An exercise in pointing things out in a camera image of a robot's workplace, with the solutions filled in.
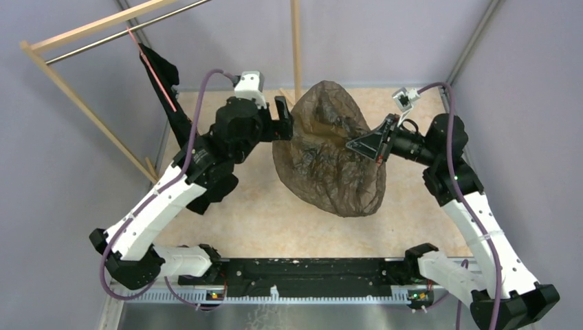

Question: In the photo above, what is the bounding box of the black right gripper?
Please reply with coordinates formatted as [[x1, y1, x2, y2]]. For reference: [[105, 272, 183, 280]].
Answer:
[[345, 113, 438, 167]]

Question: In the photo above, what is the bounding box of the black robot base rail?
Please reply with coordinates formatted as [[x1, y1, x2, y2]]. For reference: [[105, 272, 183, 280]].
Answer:
[[178, 258, 428, 298]]

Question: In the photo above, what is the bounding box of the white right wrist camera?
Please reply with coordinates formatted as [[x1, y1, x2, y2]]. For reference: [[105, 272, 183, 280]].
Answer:
[[392, 87, 420, 127]]

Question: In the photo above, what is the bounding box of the dark translucent trash bag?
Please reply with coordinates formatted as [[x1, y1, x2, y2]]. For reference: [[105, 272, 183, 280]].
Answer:
[[272, 80, 386, 217]]

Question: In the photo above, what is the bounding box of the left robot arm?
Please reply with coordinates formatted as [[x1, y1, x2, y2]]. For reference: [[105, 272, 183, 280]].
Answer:
[[89, 96, 294, 290]]

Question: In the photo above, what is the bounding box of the wooden clothes rack frame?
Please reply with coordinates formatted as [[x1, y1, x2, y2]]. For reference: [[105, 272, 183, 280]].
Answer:
[[1, 1, 293, 186]]

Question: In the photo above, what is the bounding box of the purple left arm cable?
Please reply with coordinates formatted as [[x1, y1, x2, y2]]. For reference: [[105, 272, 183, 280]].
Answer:
[[99, 69, 238, 302]]

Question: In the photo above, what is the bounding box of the black hanging t-shirt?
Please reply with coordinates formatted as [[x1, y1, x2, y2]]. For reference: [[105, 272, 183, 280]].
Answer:
[[138, 43, 192, 147]]

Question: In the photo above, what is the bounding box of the pink clothes hanger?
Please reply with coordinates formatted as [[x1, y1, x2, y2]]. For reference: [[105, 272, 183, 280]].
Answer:
[[126, 27, 177, 113]]

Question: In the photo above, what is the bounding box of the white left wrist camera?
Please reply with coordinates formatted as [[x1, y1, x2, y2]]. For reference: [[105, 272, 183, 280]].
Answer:
[[234, 71, 267, 109]]

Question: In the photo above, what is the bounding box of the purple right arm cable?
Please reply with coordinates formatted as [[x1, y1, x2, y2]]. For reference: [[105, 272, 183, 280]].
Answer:
[[417, 82, 503, 330]]

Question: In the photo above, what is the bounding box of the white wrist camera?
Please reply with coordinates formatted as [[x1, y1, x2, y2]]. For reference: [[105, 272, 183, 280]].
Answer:
[[234, 71, 267, 109], [392, 87, 420, 127]]

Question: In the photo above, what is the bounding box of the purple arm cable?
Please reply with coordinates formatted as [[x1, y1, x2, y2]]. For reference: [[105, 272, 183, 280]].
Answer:
[[417, 82, 503, 330], [99, 69, 238, 302]]

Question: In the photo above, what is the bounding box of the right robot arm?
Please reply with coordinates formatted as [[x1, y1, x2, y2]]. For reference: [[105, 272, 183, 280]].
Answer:
[[346, 113, 560, 329]]

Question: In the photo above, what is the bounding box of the metal clothes rail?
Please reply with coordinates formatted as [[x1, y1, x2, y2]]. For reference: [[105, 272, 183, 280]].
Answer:
[[45, 0, 210, 65]]

